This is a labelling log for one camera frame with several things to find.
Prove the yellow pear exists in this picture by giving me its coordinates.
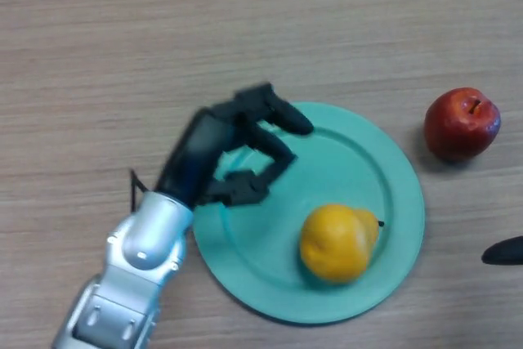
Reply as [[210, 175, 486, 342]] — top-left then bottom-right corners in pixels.
[[299, 203, 386, 284]]

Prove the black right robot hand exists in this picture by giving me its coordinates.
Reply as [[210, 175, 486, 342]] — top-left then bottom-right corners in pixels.
[[481, 235, 523, 266]]

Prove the green round plate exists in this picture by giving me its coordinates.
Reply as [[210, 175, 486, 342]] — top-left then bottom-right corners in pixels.
[[191, 101, 426, 324]]

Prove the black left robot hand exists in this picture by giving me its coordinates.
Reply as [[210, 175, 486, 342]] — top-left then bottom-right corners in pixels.
[[154, 82, 315, 209]]

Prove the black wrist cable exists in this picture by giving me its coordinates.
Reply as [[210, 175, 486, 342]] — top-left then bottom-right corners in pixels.
[[128, 168, 150, 213]]

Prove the red apple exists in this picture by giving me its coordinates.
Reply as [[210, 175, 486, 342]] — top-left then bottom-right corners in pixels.
[[423, 87, 502, 162]]

